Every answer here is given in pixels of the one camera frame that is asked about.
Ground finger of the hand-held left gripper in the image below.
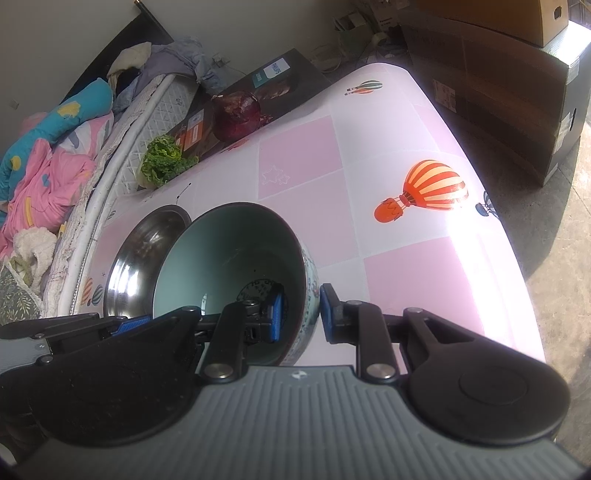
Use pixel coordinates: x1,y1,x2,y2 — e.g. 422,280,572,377
44,314,154,356

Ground grey leaf-print pillow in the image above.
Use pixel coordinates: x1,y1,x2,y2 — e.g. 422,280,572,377
0,263,42,324

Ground pink balloon-print tablecloth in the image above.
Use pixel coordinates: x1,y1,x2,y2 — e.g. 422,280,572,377
76,62,548,374

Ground long cardboard box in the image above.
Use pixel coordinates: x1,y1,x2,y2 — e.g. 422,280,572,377
436,0,571,48

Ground red cabbage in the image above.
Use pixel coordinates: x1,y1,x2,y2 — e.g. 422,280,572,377
211,91,262,143

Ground black headboard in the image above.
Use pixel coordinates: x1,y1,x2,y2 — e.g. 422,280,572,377
60,4,176,104

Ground grey lilac clothes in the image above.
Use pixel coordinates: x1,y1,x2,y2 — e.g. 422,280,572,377
113,39,218,114

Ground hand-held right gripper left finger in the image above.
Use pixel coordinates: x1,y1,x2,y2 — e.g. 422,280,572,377
152,282,286,384

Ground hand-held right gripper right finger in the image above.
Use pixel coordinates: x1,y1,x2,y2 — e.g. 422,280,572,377
320,283,472,384

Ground green leafy lettuce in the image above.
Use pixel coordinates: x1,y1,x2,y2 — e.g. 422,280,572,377
139,135,199,189

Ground blue blanket with yellow dots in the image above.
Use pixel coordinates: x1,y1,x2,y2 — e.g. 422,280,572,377
0,78,114,199

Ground pink printed blanket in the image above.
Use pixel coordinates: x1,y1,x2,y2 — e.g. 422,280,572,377
0,113,114,259

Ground cream cloth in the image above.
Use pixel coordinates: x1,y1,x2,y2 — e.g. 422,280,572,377
108,41,153,78

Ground teal ceramic bowl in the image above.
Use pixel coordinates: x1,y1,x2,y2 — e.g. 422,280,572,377
152,202,320,366

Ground large dark carton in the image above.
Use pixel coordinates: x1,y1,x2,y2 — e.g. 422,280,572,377
399,9,585,188

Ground stainless steel bowl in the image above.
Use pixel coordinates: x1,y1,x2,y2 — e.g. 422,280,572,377
105,204,192,319

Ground black flat box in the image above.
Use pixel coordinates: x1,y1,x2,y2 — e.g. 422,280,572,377
173,48,331,160

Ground cream fluffy garment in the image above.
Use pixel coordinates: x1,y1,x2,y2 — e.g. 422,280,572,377
13,228,58,287

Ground white quilted mattress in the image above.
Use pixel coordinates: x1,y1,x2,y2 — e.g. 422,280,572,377
44,74,204,319

